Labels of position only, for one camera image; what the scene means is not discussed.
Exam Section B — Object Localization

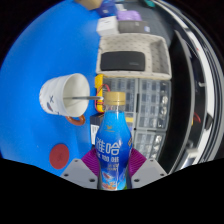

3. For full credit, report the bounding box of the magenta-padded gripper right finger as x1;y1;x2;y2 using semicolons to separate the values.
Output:
126;148;168;190

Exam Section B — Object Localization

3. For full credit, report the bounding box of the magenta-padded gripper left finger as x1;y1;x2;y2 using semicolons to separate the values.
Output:
60;148;102;190

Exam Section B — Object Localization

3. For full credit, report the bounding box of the blue drink bottle gold cap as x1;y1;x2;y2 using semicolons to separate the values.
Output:
94;91;134;192

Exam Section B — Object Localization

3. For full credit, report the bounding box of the flat round red coaster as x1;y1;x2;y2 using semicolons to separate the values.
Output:
49;143;71;170

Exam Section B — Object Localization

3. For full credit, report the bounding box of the black box with white label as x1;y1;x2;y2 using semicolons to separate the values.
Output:
89;113;107;146

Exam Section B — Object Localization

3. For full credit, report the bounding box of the metal spoon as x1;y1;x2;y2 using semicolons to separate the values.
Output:
62;95;105;101

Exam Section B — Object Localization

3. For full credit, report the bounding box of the yellow multimeter with red leads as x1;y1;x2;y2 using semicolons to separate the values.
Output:
94;73;111;114

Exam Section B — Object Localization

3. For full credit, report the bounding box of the black rectangular speaker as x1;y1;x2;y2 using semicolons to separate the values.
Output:
100;50;147;72

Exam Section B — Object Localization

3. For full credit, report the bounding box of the dark grey upright box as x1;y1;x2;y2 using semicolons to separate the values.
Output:
117;20;150;34

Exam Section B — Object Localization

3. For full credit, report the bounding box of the white carton box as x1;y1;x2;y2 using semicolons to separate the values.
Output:
96;15;120;37

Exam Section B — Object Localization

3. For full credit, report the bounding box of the blue carton box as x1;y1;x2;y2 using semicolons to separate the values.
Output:
96;1;118;18

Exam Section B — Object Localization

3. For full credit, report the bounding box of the dark wall shelf unit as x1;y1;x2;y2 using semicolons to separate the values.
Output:
166;0;224;174

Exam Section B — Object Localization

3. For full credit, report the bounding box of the white mug orange handle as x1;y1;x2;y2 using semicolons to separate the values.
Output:
39;72;91;127

